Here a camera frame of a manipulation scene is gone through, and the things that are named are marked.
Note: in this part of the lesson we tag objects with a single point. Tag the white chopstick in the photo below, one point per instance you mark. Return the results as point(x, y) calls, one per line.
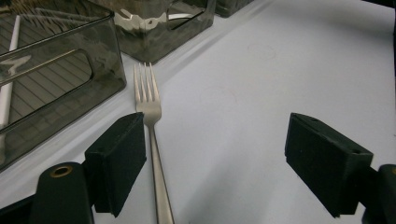
point(14, 34)

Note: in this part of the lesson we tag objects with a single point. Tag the metal forks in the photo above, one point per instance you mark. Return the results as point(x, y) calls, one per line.
point(180, 16)

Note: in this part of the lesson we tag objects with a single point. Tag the smoky clear plastic bin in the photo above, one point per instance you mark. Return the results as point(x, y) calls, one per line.
point(146, 43)
point(102, 71)
point(230, 7)

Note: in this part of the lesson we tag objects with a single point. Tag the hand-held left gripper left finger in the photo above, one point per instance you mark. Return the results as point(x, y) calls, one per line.
point(118, 155)

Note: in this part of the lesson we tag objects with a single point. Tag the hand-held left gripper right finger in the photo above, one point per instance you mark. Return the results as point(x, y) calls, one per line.
point(323, 161)

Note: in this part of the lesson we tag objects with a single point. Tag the steel fork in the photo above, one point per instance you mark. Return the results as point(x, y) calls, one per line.
point(151, 109)

